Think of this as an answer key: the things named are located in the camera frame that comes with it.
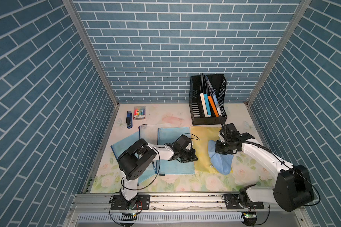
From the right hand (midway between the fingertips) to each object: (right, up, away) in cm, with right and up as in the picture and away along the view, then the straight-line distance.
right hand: (216, 150), depth 86 cm
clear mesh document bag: (-45, +9, +17) cm, 49 cm away
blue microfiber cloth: (+1, -6, -5) cm, 8 cm away
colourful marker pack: (-55, +24, +27) cm, 65 cm away
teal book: (-4, +29, +8) cm, 30 cm away
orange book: (+3, +24, +13) cm, 28 cm away
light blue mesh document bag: (-30, +7, +18) cm, 36 cm away
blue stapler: (-60, +18, +20) cm, 66 cm away
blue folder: (-2, +34, +1) cm, 34 cm away
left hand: (-9, -7, +1) cm, 11 cm away
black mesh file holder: (+8, +46, +21) cm, 51 cm away
